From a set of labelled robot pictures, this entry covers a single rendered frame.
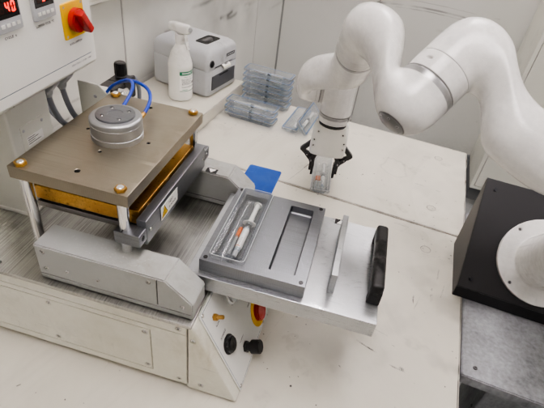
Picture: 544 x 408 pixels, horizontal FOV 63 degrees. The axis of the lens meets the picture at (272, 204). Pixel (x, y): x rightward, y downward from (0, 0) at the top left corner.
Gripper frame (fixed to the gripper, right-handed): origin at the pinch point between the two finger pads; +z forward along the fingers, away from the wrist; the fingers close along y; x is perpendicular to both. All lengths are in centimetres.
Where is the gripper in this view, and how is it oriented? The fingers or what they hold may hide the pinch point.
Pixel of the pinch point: (322, 168)
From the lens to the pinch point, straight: 131.4
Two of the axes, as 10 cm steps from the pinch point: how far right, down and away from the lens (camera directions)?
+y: -9.8, -1.9, 0.5
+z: -1.2, 7.8, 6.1
